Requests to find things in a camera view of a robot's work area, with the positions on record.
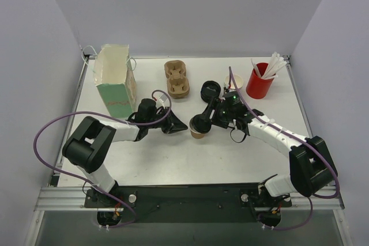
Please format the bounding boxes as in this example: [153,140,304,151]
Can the brown paper coffee cup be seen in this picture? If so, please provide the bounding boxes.
[190,119,207,139]

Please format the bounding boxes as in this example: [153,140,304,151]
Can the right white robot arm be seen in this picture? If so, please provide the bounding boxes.
[193,87,338,198]

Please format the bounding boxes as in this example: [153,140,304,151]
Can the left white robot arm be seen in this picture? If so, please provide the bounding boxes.
[62,99,188,207]

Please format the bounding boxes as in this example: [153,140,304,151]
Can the black coffee lid stack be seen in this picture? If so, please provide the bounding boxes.
[200,81,221,103]

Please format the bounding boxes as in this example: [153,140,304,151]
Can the green paper takeout bag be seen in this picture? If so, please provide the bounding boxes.
[93,44,137,119]

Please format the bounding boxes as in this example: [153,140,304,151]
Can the brown paper cup stack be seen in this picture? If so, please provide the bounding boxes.
[224,74,244,91]

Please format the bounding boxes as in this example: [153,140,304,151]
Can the brown cardboard cup carrier stack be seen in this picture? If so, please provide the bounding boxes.
[164,60,190,99]

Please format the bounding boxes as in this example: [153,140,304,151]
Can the red straw holder cup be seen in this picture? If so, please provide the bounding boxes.
[246,69,274,99]

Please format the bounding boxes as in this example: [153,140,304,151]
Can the white wrapped straws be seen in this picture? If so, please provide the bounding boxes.
[251,52,287,80]

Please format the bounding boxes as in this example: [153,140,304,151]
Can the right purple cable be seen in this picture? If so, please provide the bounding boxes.
[228,66,341,231]

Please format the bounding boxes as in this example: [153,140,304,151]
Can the purple cable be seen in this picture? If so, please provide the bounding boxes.
[33,89,171,228]
[228,66,341,231]

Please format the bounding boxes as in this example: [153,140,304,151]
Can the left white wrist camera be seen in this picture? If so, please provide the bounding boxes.
[156,94,169,107]

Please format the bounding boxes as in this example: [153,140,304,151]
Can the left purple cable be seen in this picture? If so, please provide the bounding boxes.
[33,89,171,228]

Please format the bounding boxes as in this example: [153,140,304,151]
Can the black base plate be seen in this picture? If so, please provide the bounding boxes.
[86,183,291,224]

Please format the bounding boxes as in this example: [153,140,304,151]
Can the aluminium front rail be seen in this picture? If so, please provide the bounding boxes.
[35,187,344,211]

